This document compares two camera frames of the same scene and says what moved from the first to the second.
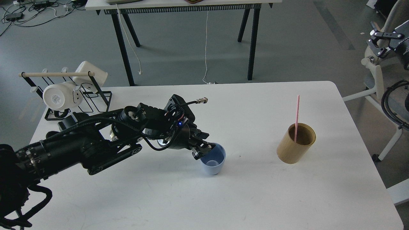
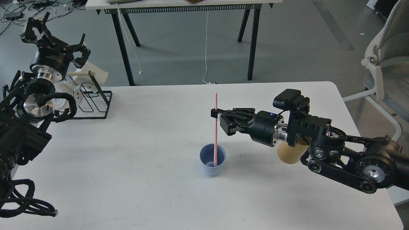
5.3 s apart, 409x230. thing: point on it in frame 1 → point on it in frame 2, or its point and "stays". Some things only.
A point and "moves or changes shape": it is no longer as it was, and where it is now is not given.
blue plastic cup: x=212 y=162 stays
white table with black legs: x=120 y=10 stays
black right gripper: x=400 y=35 → x=266 y=128
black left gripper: x=180 y=135 → x=51 y=61
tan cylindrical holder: x=289 y=151 stays
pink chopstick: x=297 y=119 moves or changes shape
